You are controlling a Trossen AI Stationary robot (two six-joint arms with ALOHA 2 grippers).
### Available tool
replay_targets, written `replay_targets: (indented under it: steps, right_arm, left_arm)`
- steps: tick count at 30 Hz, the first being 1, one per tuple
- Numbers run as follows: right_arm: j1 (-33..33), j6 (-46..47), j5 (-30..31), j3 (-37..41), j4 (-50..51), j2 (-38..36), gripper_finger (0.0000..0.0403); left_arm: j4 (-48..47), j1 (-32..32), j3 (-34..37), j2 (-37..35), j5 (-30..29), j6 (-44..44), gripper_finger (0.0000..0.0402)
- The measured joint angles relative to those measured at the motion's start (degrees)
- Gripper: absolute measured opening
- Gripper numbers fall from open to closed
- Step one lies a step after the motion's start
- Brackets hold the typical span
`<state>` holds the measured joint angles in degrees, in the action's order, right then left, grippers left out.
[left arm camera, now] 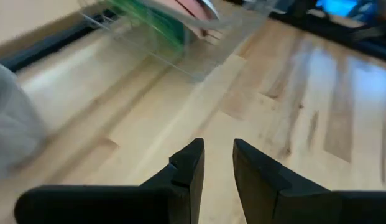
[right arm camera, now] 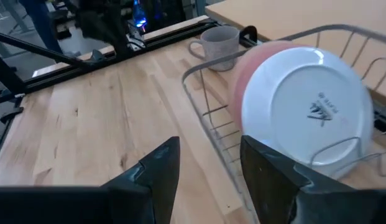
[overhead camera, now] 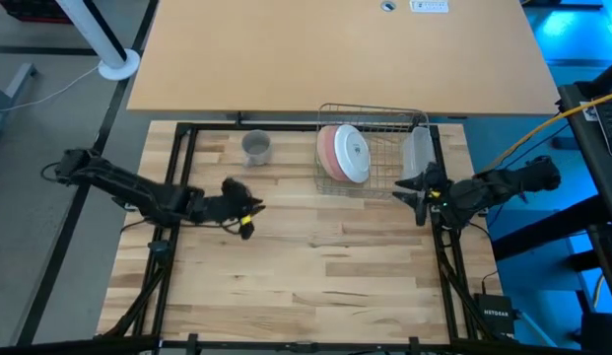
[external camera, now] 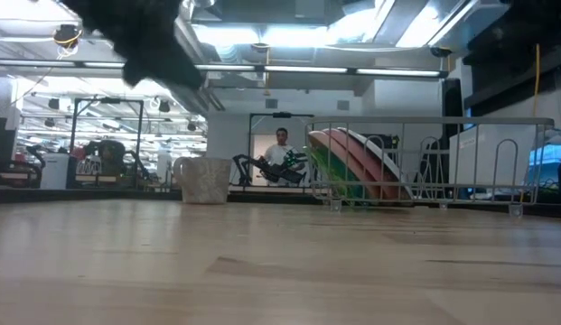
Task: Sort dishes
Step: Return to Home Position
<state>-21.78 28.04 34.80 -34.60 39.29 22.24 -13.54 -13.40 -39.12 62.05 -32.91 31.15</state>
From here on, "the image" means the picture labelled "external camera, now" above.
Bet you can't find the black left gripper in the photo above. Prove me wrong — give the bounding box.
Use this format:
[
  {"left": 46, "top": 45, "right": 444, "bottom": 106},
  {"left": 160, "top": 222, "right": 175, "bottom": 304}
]
[{"left": 61, "top": 0, "right": 204, "bottom": 89}]

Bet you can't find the transparent green plate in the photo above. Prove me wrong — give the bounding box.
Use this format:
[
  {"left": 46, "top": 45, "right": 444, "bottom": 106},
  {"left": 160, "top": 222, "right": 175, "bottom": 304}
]
[{"left": 306, "top": 130, "right": 379, "bottom": 208}]

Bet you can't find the pink plate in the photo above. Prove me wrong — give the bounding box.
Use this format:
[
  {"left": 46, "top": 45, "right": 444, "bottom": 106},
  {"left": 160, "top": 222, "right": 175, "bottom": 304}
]
[{"left": 323, "top": 127, "right": 401, "bottom": 202}]

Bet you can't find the grey speckled mug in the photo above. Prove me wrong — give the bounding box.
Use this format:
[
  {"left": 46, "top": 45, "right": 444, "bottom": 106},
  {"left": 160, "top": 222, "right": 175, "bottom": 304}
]
[{"left": 173, "top": 156, "right": 233, "bottom": 205}]

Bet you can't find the white box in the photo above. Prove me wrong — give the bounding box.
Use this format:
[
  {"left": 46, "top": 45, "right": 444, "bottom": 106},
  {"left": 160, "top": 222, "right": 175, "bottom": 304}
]
[{"left": 39, "top": 153, "right": 71, "bottom": 190}]

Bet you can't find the LED light strip bar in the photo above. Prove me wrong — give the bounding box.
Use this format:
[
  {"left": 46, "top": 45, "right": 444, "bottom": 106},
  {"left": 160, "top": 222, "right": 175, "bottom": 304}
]
[{"left": 0, "top": 58, "right": 448, "bottom": 79}]

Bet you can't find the person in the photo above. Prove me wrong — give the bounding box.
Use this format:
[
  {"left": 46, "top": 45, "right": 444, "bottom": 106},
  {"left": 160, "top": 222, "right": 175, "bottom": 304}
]
[{"left": 263, "top": 127, "right": 304, "bottom": 186}]

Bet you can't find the translucent plastic utensil caddy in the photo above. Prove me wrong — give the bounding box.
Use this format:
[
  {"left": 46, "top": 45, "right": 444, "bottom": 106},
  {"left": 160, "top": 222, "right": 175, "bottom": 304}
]
[{"left": 447, "top": 124, "right": 552, "bottom": 200}]

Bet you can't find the black overhead camera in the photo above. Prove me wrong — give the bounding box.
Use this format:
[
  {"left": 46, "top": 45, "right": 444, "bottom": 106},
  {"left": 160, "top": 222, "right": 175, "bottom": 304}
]
[{"left": 52, "top": 23, "right": 83, "bottom": 50}]

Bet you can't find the black aluminium table frame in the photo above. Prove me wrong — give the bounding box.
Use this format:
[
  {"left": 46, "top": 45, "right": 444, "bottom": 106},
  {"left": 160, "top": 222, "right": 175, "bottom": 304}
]
[{"left": 0, "top": 185, "right": 561, "bottom": 218}]

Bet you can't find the grey wire dish rack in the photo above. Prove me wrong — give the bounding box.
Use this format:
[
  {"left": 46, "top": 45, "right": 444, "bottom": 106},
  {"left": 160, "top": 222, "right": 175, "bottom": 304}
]
[{"left": 304, "top": 116, "right": 556, "bottom": 218}]

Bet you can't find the yellow cable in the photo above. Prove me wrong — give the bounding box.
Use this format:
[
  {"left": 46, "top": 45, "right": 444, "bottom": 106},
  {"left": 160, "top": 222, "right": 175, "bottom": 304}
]
[{"left": 531, "top": 42, "right": 544, "bottom": 118}]

